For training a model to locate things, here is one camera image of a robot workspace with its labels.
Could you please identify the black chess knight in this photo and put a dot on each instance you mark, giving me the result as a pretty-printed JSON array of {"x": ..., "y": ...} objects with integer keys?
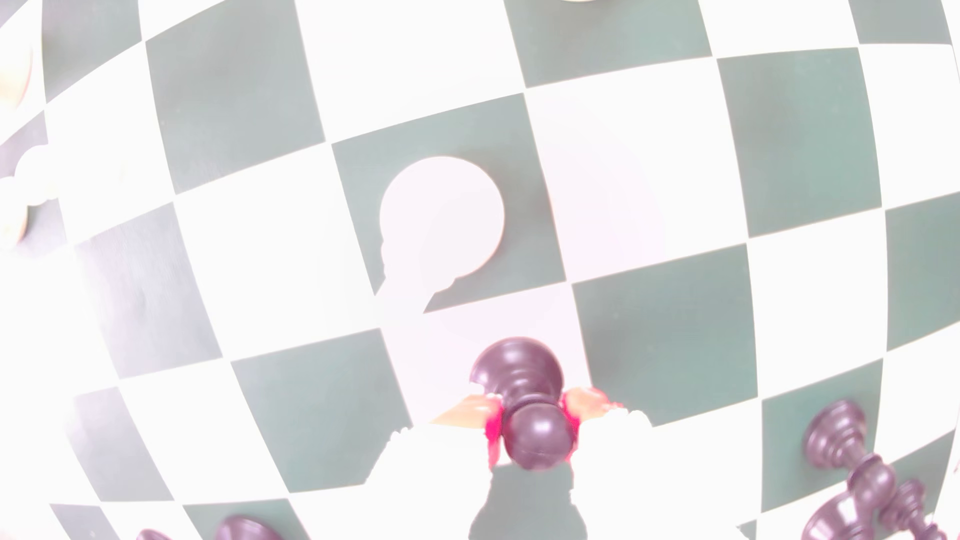
[{"x": 244, "y": 529}]

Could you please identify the white chess pawn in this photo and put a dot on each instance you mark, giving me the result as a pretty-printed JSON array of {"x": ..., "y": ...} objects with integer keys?
[
  {"x": 34, "y": 176},
  {"x": 442, "y": 214}
]

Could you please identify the white chess king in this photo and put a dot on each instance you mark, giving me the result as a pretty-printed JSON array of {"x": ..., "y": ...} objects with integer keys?
[{"x": 13, "y": 75}]

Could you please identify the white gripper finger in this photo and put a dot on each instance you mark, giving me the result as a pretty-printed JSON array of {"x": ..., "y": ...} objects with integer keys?
[
  {"x": 615, "y": 480},
  {"x": 427, "y": 487}
]

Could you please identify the green and white chess mat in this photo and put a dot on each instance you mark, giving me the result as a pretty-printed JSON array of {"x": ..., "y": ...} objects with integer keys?
[{"x": 667, "y": 337}]

